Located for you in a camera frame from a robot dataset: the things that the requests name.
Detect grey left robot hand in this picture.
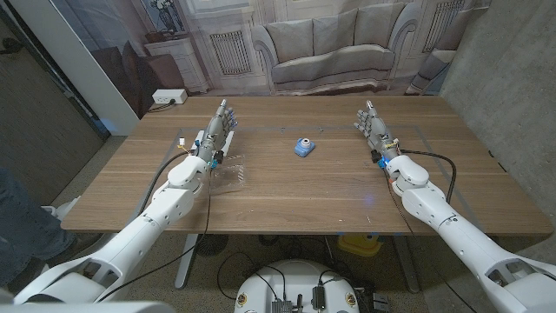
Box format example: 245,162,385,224
194,98,239,165

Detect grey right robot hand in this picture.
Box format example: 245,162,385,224
354,99,400,163

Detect clear plastic clamshell container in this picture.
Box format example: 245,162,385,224
210,154,247,192

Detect white power strip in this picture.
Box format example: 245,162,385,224
151,89,189,105

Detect printed living room backdrop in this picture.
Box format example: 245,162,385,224
50,0,492,118

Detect black round floor fan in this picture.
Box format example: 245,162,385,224
195,233,229,257

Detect yellow object under table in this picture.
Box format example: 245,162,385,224
337,233,383,257

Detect white table leg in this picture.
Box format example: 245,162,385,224
174,233,199,290

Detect white plastic stand base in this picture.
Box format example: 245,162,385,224
41,195,82,221

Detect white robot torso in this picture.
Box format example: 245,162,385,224
234,259,361,313

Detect person in blue jeans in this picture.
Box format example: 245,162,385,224
0,167,77,288

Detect black power strip cable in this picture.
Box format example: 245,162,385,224
147,98,177,113

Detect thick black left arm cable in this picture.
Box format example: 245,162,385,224
137,150,195,215

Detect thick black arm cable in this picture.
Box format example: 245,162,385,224
398,149,458,204
137,150,195,215

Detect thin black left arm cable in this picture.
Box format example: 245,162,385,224
97,168,214,303

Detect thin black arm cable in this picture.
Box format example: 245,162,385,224
97,168,214,303
382,168,479,313

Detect blue toy camera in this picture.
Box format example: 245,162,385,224
294,137,316,158

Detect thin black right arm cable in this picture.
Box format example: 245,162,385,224
382,168,479,313

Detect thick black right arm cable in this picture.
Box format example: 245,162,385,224
398,149,458,204

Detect black floor cable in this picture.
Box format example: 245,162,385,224
215,250,288,302

